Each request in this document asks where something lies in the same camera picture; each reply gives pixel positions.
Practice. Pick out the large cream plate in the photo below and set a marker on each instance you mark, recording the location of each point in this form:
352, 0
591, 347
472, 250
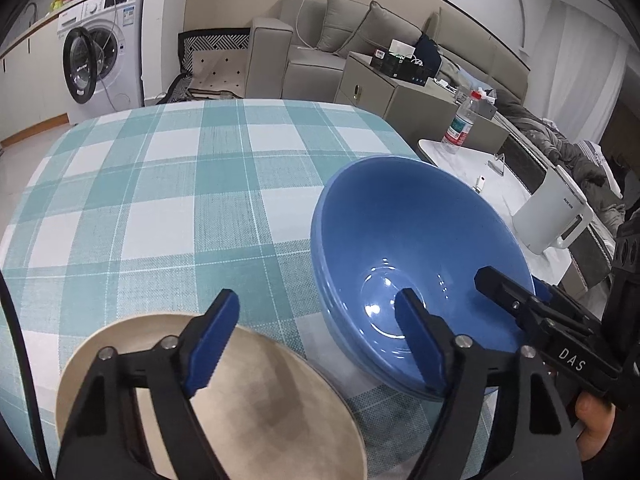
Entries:
280, 410

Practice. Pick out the grey bedside cabinet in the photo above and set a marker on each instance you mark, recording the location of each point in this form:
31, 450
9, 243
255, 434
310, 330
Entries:
365, 90

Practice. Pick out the white electric kettle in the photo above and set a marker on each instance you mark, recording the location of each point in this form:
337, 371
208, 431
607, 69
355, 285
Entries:
545, 210

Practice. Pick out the white washing machine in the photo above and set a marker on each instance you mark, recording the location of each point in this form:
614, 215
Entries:
125, 70

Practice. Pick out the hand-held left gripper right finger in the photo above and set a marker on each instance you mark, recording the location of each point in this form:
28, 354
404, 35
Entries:
422, 345

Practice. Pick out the person's right hand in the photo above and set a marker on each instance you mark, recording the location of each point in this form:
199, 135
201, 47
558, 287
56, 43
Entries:
595, 425

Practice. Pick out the plastic water bottle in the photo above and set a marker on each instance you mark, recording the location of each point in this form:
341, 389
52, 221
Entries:
460, 125

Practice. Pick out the small grey cushion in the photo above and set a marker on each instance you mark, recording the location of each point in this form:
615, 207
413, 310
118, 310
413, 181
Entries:
342, 22

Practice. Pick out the white curtain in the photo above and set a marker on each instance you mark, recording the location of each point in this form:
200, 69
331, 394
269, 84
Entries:
585, 75

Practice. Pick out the teal checkered tablecloth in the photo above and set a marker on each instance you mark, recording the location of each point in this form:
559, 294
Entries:
150, 185

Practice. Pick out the large grey cushion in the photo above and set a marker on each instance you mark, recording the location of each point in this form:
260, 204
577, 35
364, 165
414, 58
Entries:
385, 30

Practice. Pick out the white kitchen counter cabinet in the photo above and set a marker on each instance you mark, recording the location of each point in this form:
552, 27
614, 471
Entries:
30, 85

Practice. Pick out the grey blanket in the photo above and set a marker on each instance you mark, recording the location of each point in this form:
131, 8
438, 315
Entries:
550, 140

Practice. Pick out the black box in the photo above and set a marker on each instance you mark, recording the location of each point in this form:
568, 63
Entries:
400, 70

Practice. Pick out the grey sofa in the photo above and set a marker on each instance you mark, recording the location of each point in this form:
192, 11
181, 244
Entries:
265, 60

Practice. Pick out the small metal stand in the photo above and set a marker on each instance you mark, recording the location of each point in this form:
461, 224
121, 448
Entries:
497, 165

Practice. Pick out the white tissue box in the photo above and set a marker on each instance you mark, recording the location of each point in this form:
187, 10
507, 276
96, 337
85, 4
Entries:
402, 47

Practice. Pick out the blue bowl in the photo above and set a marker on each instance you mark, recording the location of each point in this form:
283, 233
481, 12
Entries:
400, 225
350, 347
336, 317

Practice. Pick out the black white patterned rug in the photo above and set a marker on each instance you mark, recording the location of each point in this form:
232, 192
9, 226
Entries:
215, 42

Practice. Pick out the metal faucet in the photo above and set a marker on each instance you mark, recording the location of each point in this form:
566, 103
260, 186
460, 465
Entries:
30, 10

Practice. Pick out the white marble side table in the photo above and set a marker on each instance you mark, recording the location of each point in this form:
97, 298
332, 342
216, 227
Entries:
465, 165

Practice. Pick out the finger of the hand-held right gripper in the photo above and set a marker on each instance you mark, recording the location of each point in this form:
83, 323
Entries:
500, 285
542, 287

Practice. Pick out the dark bag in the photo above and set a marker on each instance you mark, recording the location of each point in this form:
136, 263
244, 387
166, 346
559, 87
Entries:
430, 55

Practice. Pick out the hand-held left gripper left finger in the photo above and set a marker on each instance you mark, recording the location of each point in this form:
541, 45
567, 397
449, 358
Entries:
212, 345

